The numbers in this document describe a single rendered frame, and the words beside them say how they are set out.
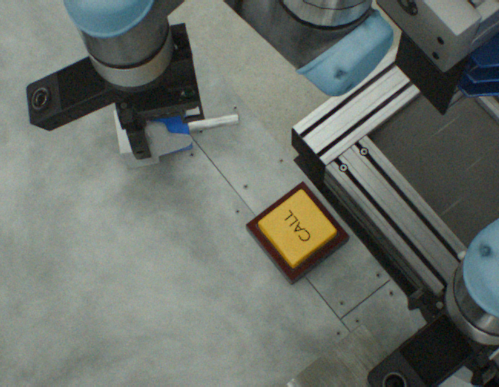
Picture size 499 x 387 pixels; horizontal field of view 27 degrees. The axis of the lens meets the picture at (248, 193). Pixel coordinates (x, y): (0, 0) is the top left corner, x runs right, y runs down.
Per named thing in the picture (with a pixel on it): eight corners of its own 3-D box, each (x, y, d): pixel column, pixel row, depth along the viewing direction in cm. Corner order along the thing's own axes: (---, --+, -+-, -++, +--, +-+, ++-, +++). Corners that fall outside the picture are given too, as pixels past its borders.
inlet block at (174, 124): (236, 105, 117) (232, 87, 112) (243, 147, 116) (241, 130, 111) (120, 127, 117) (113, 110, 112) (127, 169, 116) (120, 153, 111)
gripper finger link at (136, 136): (153, 169, 106) (138, 120, 98) (138, 171, 106) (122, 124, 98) (147, 130, 108) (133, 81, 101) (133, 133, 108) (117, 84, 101)
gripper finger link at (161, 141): (199, 173, 111) (188, 125, 103) (144, 183, 111) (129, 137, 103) (195, 149, 113) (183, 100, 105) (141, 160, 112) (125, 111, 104)
